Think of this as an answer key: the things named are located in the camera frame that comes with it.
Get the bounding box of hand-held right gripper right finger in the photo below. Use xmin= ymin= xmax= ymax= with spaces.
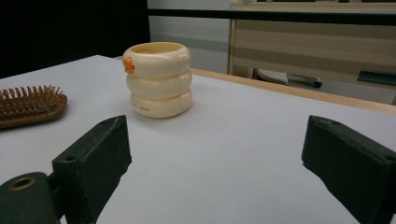
xmin=301 ymin=115 xmax=396 ymax=224

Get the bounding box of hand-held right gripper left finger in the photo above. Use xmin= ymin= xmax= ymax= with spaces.
xmin=51 ymin=115 xmax=133 ymax=224

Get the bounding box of wooden bristle hairbrush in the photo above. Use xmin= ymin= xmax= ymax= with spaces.
xmin=0 ymin=84 xmax=68 ymax=130

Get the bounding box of cream ringed cup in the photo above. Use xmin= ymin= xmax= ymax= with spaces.
xmin=121 ymin=41 xmax=193 ymax=119

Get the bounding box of dark green flat object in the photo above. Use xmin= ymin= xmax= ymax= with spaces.
xmin=357 ymin=69 xmax=396 ymax=87

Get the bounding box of grey chair base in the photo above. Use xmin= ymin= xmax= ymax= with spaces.
xmin=254 ymin=67 xmax=323 ymax=89

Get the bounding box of light wooden desk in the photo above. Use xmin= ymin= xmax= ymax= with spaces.
xmin=228 ymin=2 xmax=396 ymax=105

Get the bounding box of black metal frame bar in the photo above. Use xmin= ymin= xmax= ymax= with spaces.
xmin=147 ymin=8 xmax=396 ymax=27

